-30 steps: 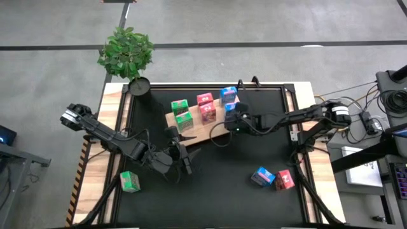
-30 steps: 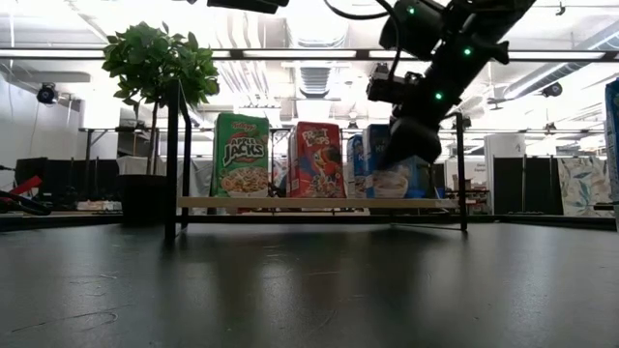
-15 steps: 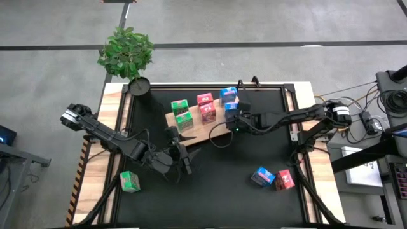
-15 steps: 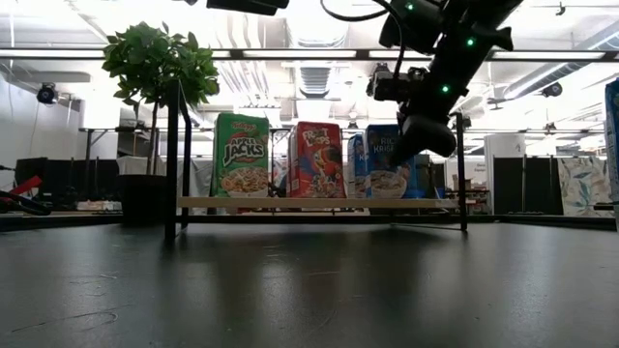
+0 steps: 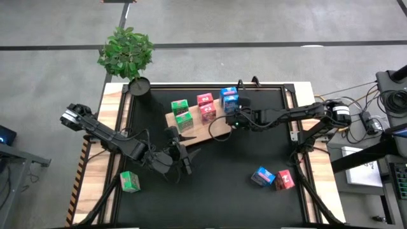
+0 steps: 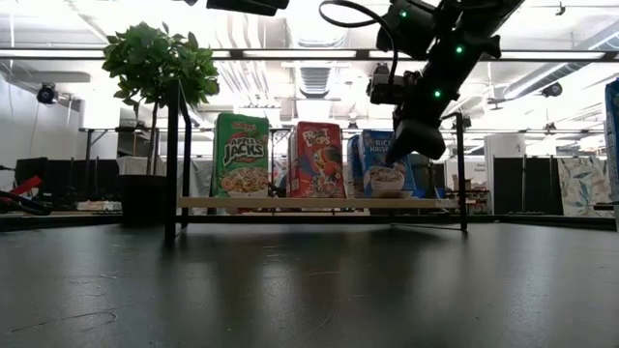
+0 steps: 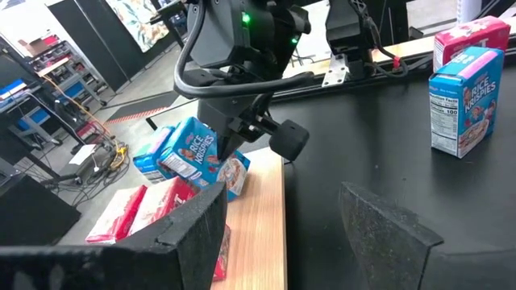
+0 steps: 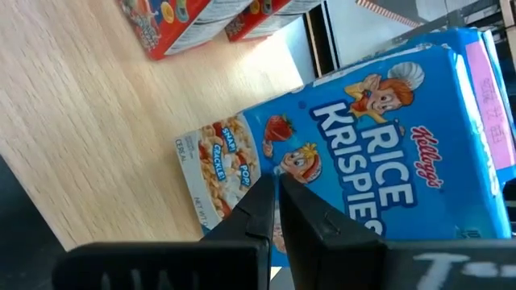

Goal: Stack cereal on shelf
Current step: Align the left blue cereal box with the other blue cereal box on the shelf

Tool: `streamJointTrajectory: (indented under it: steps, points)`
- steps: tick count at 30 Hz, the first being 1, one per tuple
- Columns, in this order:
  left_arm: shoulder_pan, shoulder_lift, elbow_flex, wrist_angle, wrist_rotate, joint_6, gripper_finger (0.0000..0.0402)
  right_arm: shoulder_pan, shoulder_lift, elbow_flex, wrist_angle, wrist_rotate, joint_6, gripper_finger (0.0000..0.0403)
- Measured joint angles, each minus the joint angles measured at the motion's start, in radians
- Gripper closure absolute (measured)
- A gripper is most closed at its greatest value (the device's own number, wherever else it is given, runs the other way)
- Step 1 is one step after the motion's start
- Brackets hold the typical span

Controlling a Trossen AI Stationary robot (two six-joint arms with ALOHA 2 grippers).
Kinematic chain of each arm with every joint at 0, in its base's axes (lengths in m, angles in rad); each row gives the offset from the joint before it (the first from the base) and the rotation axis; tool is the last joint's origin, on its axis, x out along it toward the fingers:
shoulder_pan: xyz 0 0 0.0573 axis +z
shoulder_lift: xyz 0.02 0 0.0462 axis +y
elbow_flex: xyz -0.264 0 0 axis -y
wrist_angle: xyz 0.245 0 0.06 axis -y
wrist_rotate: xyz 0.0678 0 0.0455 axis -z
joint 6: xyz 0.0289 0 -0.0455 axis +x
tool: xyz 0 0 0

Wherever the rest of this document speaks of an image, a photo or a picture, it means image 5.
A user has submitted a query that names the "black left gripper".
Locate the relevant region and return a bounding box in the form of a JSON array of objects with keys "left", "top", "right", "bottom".
[{"left": 158, "top": 125, "right": 202, "bottom": 176}]

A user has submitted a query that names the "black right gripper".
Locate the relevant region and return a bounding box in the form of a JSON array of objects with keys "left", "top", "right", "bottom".
[{"left": 224, "top": 96, "right": 258, "bottom": 130}]

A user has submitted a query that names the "blue Rice Krispies cereal box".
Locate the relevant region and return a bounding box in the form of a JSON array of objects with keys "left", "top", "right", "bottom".
[
  {"left": 219, "top": 87, "right": 238, "bottom": 106},
  {"left": 223, "top": 94, "right": 240, "bottom": 115},
  {"left": 250, "top": 165, "right": 277, "bottom": 188}
]

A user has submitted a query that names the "green Apple Jacks cereal box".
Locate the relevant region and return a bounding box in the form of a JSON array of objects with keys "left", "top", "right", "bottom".
[
  {"left": 170, "top": 99, "right": 190, "bottom": 116},
  {"left": 120, "top": 170, "right": 141, "bottom": 193},
  {"left": 175, "top": 111, "right": 195, "bottom": 133}
]

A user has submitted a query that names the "red Froot Loops cereal box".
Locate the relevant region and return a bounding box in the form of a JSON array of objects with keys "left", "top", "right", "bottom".
[
  {"left": 274, "top": 169, "right": 296, "bottom": 191},
  {"left": 196, "top": 92, "right": 214, "bottom": 108},
  {"left": 198, "top": 102, "right": 217, "bottom": 124}
]

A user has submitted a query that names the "green potted plant, black pot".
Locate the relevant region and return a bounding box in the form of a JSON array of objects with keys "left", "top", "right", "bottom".
[{"left": 97, "top": 26, "right": 156, "bottom": 97}]

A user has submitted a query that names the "yellow black hazard tape strip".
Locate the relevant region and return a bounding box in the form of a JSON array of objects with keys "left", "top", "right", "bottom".
[{"left": 65, "top": 138, "right": 90, "bottom": 227}]

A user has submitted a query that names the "black metal stand bar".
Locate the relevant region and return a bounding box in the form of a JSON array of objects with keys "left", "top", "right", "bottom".
[{"left": 330, "top": 133, "right": 407, "bottom": 174}]

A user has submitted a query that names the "black power adapter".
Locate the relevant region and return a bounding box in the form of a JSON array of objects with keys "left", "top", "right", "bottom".
[{"left": 362, "top": 111, "right": 381, "bottom": 135}]

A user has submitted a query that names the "white board with drawing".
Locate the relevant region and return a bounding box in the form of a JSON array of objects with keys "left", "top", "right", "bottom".
[{"left": 341, "top": 145, "right": 384, "bottom": 188}]

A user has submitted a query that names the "dark grey equipment cart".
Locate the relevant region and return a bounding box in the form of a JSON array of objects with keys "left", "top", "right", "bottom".
[{"left": 375, "top": 65, "right": 407, "bottom": 128}]

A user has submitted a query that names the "backlit black keyboard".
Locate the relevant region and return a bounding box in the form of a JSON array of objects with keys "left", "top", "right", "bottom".
[{"left": 389, "top": 162, "right": 407, "bottom": 200}]

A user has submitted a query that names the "black device with blue light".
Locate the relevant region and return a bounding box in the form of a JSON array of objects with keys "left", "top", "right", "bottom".
[{"left": 0, "top": 125, "right": 17, "bottom": 146}]

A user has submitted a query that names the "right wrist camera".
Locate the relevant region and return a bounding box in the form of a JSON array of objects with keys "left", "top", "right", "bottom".
[{"left": 240, "top": 111, "right": 254, "bottom": 127}]

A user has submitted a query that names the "wooden shelf with black frame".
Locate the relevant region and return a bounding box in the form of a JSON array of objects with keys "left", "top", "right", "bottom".
[{"left": 164, "top": 76, "right": 260, "bottom": 150}]

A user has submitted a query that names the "thin grey cable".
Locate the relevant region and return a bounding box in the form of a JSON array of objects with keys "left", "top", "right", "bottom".
[{"left": 317, "top": 81, "right": 379, "bottom": 98}]

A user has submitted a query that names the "coiled black cable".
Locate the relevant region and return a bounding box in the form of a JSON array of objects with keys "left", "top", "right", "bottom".
[{"left": 380, "top": 90, "right": 407, "bottom": 115}]

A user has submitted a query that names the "grey metal desk frame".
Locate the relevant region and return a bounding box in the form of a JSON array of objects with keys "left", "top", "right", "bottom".
[{"left": 0, "top": 142, "right": 52, "bottom": 229}]

